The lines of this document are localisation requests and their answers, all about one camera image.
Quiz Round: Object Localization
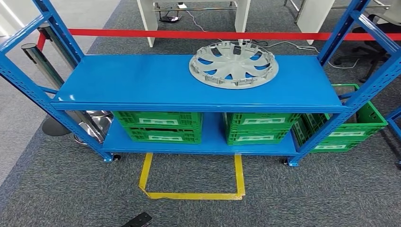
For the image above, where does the grey flat board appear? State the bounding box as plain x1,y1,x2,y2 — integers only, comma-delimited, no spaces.
333,85,358,102

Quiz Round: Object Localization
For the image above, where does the white desk panel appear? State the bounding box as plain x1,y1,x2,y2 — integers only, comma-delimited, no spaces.
283,0,392,45

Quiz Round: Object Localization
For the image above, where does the chrome stanchion post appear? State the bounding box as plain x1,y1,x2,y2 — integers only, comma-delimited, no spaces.
21,43,114,147
37,23,78,70

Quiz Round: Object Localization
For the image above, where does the grey plastic wheel cover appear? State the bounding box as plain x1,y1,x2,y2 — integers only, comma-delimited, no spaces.
189,41,279,90

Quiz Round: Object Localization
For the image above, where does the long red barrier belt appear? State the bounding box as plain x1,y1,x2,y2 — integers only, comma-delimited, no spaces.
67,28,401,42

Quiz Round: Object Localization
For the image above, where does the short red barrier belt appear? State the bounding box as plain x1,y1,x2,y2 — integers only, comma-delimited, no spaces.
35,32,48,52

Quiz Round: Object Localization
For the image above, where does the black router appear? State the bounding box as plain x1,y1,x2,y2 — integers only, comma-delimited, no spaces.
158,14,183,23

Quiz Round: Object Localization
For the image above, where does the white desk with crossbar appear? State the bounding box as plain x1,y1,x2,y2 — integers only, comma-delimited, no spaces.
136,0,252,49

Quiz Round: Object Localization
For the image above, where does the white cable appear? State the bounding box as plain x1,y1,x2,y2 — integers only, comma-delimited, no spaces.
262,41,361,70
186,10,227,43

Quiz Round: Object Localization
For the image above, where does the dark robot foot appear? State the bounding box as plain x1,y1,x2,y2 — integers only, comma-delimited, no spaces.
120,212,154,227

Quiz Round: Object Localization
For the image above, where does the black office chair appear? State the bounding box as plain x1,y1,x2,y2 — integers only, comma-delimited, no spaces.
333,14,401,84

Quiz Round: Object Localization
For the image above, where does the dark round floor base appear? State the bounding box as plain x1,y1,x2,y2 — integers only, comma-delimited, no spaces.
42,115,72,137

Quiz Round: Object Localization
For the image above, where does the blue metal shelf rack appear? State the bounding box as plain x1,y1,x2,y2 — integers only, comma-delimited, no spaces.
386,107,401,167
0,0,401,167

